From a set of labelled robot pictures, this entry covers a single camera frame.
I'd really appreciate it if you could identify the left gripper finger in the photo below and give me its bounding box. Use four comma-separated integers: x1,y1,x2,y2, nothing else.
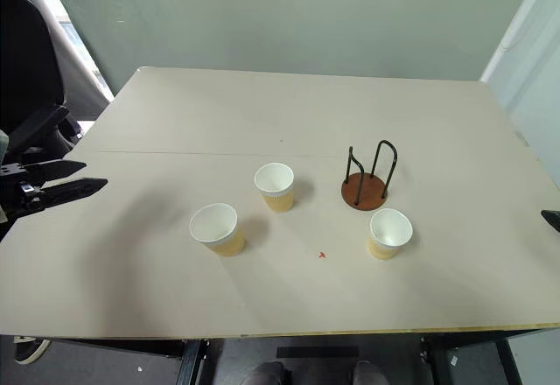
41,177,109,207
26,159,88,186

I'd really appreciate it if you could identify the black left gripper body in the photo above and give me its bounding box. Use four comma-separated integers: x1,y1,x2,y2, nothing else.
0,162,46,224

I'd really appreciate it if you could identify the yellow ribbed paper cup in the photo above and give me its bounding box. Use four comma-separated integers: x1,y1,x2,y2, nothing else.
254,162,296,214
188,202,246,257
367,207,414,262

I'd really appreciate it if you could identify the black office chair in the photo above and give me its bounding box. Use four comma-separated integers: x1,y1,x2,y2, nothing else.
0,0,85,161

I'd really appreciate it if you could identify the black and white shoe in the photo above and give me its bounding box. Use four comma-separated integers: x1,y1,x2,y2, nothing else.
14,336,53,365

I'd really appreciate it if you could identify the black metal table leg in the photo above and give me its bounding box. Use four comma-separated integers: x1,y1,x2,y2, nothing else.
418,335,450,385
176,339,209,385

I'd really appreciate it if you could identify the black tape strip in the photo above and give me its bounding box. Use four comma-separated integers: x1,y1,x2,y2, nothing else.
276,346,361,361

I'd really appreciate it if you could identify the wooden cup holder stand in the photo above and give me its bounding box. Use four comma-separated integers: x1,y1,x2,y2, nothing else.
340,139,399,213

